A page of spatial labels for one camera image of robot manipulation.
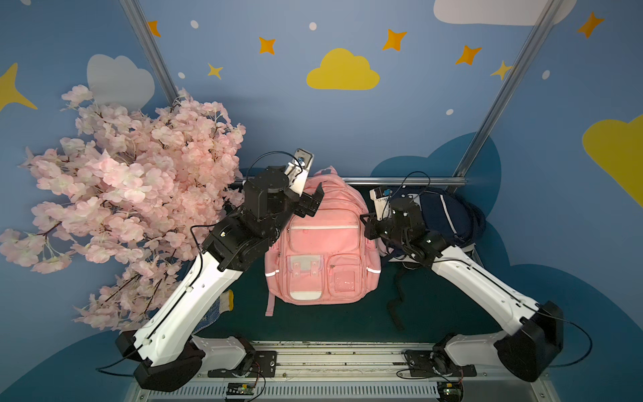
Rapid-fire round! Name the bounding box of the left green circuit board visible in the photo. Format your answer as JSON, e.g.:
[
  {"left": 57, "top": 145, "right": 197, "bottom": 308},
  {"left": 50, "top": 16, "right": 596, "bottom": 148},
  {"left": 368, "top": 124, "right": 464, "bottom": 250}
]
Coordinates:
[{"left": 225, "top": 383, "right": 256, "bottom": 400}]

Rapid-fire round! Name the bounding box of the left aluminium frame post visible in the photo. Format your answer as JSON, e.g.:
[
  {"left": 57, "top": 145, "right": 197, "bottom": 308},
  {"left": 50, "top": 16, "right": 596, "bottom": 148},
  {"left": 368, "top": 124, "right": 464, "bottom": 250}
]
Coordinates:
[{"left": 119, "top": 0, "right": 178, "bottom": 104}]

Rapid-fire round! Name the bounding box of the aluminium frame post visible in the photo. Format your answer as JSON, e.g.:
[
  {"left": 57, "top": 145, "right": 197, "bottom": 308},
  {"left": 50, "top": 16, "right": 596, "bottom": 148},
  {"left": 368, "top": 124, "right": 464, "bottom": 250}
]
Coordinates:
[
  {"left": 119, "top": 0, "right": 178, "bottom": 104},
  {"left": 452, "top": 0, "right": 564, "bottom": 180}
]

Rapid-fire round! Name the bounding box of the navy blue backpack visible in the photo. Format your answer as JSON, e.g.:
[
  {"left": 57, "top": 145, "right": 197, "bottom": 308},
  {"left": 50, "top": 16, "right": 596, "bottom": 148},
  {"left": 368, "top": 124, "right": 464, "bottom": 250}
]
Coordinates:
[{"left": 377, "top": 185, "right": 487, "bottom": 331}]

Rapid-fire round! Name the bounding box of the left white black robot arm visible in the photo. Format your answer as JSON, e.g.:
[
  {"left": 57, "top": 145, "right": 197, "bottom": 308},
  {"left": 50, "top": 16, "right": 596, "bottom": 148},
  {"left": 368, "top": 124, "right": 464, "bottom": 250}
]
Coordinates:
[{"left": 117, "top": 163, "right": 324, "bottom": 392}]

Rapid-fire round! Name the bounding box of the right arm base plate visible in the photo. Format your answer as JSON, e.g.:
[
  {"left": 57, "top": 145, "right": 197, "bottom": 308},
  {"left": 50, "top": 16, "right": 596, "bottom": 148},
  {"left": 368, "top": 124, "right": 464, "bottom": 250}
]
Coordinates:
[{"left": 403, "top": 349, "right": 477, "bottom": 378}]

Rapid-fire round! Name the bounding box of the right aluminium frame post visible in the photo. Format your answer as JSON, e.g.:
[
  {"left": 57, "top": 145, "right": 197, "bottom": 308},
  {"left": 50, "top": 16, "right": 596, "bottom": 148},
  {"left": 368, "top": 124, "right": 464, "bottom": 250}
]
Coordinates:
[{"left": 452, "top": 0, "right": 564, "bottom": 180}]

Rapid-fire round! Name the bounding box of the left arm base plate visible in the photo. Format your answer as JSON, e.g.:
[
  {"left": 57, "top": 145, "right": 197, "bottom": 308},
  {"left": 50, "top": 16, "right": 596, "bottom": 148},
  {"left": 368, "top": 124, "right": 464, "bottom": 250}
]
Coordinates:
[{"left": 208, "top": 350, "right": 278, "bottom": 379}]

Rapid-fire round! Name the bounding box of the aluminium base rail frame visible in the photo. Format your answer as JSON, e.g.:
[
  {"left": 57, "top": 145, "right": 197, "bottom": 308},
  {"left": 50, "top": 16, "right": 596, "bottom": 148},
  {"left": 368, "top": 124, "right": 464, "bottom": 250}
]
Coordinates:
[{"left": 125, "top": 341, "right": 560, "bottom": 401}]

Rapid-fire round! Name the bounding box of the green circuit board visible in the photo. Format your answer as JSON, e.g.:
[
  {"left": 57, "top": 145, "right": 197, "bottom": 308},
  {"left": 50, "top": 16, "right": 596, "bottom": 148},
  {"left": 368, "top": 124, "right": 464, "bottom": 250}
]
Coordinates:
[
  {"left": 437, "top": 382, "right": 464, "bottom": 402},
  {"left": 225, "top": 383, "right": 256, "bottom": 400}
]

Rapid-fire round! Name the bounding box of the pink cherry blossom tree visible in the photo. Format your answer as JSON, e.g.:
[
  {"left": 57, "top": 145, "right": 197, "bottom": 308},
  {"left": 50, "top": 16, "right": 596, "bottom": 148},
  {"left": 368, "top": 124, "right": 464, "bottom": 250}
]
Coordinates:
[{"left": 1, "top": 85, "right": 246, "bottom": 332}]

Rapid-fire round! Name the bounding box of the right green circuit board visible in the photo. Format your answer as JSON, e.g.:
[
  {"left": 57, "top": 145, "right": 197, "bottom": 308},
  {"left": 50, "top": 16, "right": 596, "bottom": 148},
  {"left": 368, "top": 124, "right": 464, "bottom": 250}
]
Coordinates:
[{"left": 437, "top": 382, "right": 464, "bottom": 402}]

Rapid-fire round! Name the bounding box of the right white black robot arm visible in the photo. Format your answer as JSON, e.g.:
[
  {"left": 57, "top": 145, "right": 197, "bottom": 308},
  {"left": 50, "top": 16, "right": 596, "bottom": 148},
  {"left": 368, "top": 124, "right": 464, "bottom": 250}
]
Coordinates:
[{"left": 361, "top": 194, "right": 564, "bottom": 382}]

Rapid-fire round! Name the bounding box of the blue patterned cloth item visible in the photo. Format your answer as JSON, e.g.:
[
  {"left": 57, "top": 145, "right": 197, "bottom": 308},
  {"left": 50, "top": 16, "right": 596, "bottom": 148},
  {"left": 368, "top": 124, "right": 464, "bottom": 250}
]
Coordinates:
[{"left": 193, "top": 290, "right": 234, "bottom": 334}]

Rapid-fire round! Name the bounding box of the pink backpack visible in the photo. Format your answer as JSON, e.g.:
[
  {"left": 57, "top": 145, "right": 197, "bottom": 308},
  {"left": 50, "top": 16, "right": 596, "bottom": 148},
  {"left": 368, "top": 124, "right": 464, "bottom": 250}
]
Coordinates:
[{"left": 265, "top": 167, "right": 382, "bottom": 317}]

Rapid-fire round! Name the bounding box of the rear horizontal aluminium bar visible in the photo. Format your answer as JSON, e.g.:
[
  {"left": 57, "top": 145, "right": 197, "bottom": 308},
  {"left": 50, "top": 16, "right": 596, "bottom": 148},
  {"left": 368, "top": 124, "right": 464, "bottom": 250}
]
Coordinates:
[{"left": 343, "top": 176, "right": 467, "bottom": 188}]

